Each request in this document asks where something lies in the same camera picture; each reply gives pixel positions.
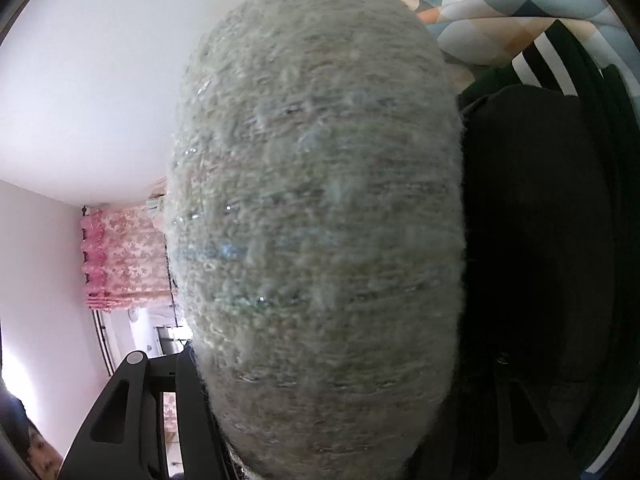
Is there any pink floral curtain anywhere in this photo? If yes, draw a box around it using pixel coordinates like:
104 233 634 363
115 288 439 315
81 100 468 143
81 204 176 314

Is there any white fuzzy jacket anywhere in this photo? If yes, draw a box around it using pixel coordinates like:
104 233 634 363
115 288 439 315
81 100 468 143
165 0 469 480

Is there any plaid quilt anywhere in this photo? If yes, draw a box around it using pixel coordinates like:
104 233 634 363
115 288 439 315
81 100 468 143
327 0 640 69

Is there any dark green striped garment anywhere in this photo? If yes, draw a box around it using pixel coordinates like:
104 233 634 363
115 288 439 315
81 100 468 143
460 19 640 476

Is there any person's head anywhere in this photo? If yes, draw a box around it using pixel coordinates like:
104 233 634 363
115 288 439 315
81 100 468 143
0 390 65 480

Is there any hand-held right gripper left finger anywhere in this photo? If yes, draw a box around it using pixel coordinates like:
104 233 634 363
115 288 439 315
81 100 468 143
59 345 237 480

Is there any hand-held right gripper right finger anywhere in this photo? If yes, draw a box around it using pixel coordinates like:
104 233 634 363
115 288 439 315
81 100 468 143
414 349 582 480

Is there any black leather jacket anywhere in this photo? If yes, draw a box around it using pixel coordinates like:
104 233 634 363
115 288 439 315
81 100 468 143
457 85 619 480

